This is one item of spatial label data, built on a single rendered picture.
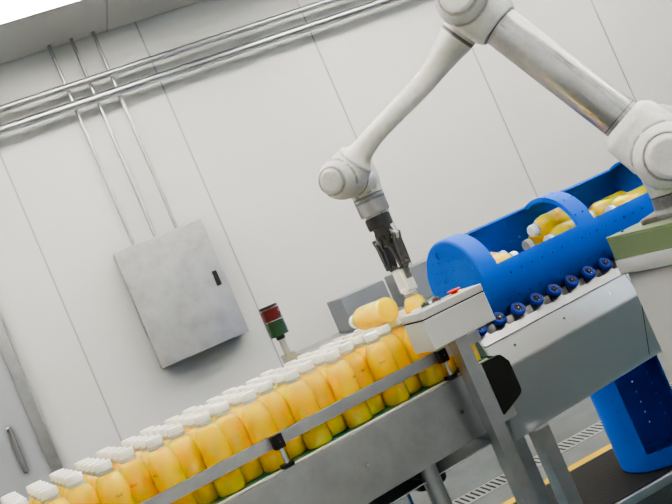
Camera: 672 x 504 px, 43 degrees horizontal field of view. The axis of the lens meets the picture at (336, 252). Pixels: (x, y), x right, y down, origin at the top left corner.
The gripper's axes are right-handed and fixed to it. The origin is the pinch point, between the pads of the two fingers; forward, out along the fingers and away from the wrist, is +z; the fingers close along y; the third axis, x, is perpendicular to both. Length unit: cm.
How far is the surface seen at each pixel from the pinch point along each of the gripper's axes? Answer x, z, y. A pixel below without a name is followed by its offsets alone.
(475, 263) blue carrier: -17.2, 3.6, -10.7
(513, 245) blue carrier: -53, 5, 16
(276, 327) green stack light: 27.5, -1.7, 35.5
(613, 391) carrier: -83, 70, 35
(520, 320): -25.2, 24.1, -8.5
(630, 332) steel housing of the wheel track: -62, 43, -8
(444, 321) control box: 13.1, 11.8, -31.5
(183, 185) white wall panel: -72, -106, 339
